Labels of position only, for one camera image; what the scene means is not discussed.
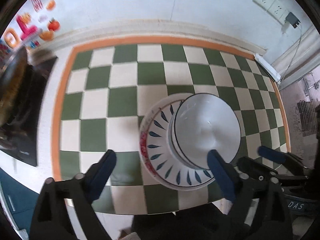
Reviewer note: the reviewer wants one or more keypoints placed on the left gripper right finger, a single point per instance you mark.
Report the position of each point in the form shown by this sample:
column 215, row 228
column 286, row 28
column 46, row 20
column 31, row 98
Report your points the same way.
column 225, row 174

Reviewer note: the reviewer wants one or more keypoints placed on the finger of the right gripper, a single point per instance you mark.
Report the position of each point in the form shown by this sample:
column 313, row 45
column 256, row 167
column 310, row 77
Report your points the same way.
column 272, row 155

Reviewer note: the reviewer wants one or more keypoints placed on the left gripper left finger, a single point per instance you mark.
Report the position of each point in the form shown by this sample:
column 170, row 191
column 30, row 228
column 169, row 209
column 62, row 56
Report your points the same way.
column 98, row 174

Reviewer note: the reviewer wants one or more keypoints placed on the white bowl with rim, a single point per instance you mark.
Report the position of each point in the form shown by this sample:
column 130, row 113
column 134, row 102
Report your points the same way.
column 203, row 122

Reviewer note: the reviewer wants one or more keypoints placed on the blue leaf pattern plate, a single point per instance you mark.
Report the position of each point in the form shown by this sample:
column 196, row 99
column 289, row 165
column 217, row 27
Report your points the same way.
column 172, row 159

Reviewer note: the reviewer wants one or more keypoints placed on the red floral plate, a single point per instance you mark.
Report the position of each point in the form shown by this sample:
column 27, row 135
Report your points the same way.
column 143, row 139

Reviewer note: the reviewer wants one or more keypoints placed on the blue cabinet front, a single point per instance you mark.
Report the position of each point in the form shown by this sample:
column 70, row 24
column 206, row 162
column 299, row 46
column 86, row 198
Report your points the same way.
column 21, row 201

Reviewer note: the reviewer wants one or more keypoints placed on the white box at mat corner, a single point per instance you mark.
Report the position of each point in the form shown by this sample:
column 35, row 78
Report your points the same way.
column 267, row 67

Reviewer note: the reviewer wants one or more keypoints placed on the green checkered table mat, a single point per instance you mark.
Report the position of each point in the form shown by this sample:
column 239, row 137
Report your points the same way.
column 106, row 89

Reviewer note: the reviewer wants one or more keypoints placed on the black induction cooktop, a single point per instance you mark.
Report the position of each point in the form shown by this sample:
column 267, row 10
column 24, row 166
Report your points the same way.
column 22, row 90

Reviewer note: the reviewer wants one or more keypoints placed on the black plug with cable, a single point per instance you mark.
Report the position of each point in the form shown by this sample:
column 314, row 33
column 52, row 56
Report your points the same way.
column 296, row 23

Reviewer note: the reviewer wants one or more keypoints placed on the white wall power socket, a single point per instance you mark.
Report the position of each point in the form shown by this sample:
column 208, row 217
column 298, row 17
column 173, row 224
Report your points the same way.
column 274, row 8

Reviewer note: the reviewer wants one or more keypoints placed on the colourful fruit wall sticker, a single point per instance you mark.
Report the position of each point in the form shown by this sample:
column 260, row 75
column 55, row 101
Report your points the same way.
column 33, row 25

